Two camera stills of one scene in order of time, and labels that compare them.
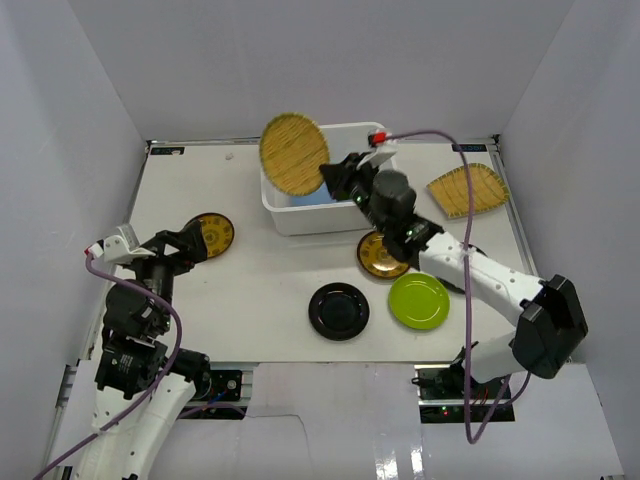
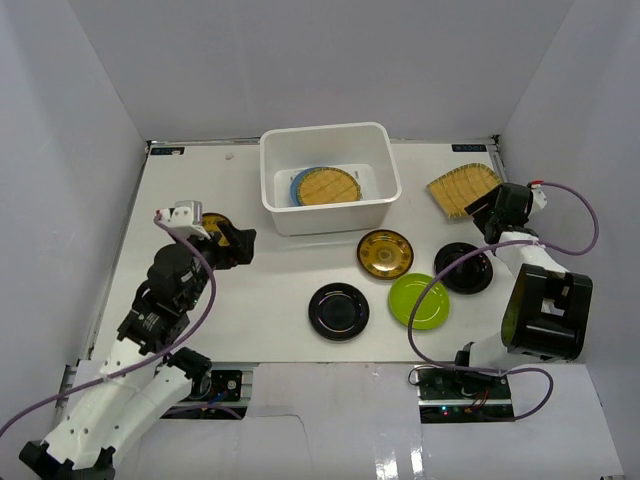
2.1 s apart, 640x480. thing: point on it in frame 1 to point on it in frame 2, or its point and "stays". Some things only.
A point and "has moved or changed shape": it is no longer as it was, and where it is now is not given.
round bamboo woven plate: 292,150 has moved or changed shape
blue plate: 322,195 to 294,188
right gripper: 339,178 to 479,217
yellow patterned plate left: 218,233 stays
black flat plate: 339,311 stays
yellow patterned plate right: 376,259 stays
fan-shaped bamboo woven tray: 488,190 stays
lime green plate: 419,301 stays
